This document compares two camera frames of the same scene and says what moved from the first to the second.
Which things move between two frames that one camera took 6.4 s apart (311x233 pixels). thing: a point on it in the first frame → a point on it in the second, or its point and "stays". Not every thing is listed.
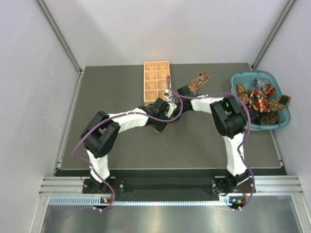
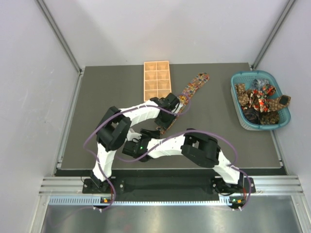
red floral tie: [258, 96] stays
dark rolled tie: [254, 115] stays
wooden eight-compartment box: [155, 74] stays
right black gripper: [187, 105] → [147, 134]
